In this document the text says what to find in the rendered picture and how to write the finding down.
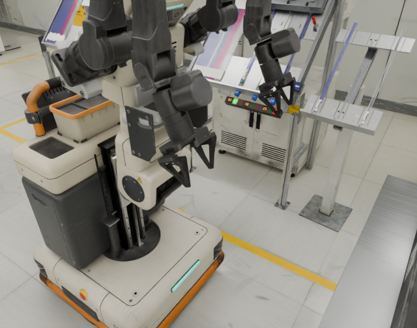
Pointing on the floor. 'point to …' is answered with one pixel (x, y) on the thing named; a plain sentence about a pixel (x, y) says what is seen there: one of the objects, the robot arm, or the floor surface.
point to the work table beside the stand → (378, 259)
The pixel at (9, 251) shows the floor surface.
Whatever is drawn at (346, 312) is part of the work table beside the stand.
